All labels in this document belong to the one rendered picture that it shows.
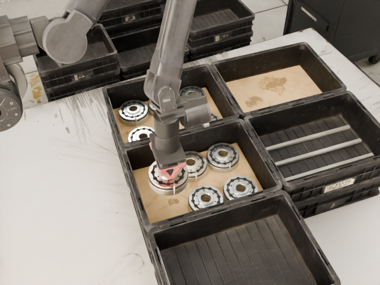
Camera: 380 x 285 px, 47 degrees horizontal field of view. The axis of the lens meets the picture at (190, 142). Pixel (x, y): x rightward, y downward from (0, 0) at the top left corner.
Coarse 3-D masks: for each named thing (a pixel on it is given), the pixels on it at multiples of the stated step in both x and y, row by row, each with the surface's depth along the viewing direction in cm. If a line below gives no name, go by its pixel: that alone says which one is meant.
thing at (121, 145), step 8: (200, 64) 158; (208, 64) 158; (136, 80) 152; (144, 80) 153; (216, 80) 152; (104, 88) 150; (104, 96) 147; (224, 96) 146; (232, 104) 144; (112, 112) 142; (112, 120) 139; (216, 120) 138; (224, 120) 138; (184, 128) 136; (192, 128) 137; (120, 136) 134; (120, 144) 132; (128, 144) 132
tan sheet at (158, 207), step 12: (204, 156) 142; (240, 156) 141; (144, 168) 139; (240, 168) 138; (144, 180) 135; (204, 180) 135; (216, 180) 135; (144, 192) 132; (180, 192) 132; (144, 204) 129; (156, 204) 129; (168, 204) 129; (180, 204) 129; (156, 216) 126; (168, 216) 126
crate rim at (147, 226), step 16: (208, 128) 136; (144, 144) 133; (256, 144) 131; (128, 160) 128; (128, 176) 126; (272, 176) 123; (256, 192) 120; (144, 208) 116; (208, 208) 116; (144, 224) 113; (160, 224) 113
